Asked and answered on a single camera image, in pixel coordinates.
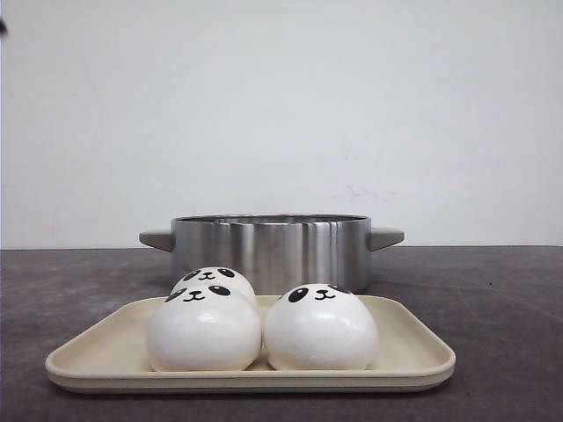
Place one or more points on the stainless steel pot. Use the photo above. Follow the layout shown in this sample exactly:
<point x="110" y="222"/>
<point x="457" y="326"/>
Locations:
<point x="276" y="252"/>

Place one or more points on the panda bun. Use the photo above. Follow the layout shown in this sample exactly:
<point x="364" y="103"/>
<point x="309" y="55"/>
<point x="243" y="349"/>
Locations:
<point x="320" y="326"/>
<point x="204" y="327"/>
<point x="212" y="275"/>

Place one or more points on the beige plastic tray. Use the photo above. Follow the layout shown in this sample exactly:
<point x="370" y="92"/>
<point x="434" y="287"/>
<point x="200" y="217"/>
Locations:
<point x="111" y="357"/>

